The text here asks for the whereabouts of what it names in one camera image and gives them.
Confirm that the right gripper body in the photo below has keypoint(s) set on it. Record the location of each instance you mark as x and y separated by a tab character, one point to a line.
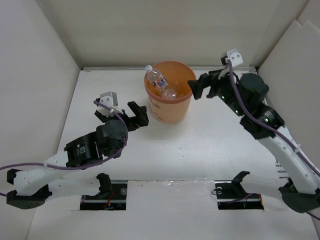
223	88

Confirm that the orange plastic bin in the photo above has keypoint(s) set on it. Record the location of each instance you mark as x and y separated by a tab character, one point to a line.
177	74

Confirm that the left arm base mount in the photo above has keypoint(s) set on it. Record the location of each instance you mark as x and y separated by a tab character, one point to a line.
112	195

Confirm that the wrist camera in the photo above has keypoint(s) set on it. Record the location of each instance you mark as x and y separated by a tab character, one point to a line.
110	100
233	56

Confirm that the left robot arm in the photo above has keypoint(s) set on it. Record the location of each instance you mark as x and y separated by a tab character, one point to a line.
46	181

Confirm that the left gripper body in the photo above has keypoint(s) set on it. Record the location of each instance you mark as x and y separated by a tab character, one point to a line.
129	123

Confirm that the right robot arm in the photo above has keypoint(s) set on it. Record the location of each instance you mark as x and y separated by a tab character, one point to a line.
299	189

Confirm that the clear bottle blue white label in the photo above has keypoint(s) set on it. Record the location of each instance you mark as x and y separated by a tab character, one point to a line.
156	78

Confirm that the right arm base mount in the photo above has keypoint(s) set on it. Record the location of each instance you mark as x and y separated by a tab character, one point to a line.
230	195

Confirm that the clear bottle red label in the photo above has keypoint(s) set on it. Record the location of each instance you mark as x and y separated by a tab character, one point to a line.
169	94

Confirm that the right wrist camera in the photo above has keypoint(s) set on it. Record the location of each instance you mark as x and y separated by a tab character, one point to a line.
233	56

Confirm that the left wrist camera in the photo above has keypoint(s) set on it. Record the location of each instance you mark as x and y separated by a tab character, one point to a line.
110	100

